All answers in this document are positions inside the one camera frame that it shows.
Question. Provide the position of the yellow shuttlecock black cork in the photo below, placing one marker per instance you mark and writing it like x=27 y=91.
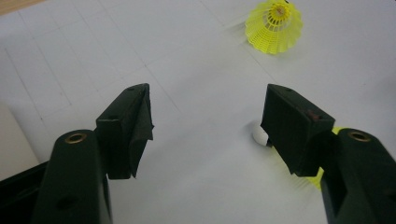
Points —
x=274 y=34

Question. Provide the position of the white table cover sheet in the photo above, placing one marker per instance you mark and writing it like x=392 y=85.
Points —
x=202 y=77

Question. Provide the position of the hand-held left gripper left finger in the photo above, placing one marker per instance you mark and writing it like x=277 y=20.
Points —
x=127 y=130

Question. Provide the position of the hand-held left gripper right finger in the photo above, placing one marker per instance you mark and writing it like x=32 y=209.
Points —
x=292 y=137

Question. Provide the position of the yellow shuttlecock white cork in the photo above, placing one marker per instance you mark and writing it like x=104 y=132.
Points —
x=260 y=135

